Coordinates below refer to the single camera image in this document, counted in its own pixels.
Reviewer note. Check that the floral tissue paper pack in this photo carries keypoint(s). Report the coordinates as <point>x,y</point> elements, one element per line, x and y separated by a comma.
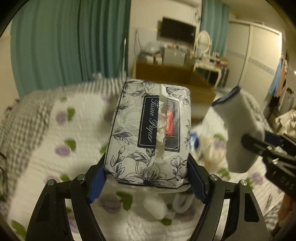
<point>149,142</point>

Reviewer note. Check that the small grey fridge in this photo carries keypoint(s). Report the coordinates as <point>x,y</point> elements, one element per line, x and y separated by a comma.
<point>173,57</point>

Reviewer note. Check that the floral quilted bedspread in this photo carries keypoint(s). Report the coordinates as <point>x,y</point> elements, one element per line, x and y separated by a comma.
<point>72,142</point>

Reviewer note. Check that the black wall television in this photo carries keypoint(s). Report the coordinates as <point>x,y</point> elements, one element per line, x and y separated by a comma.
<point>177,30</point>

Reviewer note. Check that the hanging clothes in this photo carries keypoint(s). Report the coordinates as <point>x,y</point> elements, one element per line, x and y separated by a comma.
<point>278,83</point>

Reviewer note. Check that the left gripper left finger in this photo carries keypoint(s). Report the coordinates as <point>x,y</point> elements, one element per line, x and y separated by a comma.
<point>49,220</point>

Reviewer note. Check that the teal curtain left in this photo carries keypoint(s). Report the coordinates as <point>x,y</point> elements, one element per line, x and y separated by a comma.
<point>59,43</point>

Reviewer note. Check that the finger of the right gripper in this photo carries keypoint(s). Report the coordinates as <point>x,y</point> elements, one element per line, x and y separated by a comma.
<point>272,138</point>
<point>254,144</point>

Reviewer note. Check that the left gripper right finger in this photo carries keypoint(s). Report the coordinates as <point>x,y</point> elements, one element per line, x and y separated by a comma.
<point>244,219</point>

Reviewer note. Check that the white dressing table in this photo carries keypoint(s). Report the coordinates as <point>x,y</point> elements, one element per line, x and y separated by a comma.
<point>218,65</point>

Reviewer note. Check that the white blue soft pouch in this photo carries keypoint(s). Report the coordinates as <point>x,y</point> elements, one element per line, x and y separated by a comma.
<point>242,115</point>

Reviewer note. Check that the teal curtain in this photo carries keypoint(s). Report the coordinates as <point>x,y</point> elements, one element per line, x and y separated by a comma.
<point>59,43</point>
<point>215,20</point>

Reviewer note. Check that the teal curtain right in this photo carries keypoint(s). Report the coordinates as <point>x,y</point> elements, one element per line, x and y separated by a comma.
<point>215,20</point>

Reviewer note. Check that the brown cardboard box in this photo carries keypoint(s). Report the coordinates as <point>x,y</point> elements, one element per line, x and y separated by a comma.
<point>202,94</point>

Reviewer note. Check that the checkered grey blanket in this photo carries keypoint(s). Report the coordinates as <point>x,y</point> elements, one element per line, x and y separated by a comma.
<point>25,122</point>

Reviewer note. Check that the white oval vanity mirror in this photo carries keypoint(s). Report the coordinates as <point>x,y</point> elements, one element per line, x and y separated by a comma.
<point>202,43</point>

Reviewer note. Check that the white sliding wardrobe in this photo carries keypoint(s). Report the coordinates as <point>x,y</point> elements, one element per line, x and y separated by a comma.
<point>253,52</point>

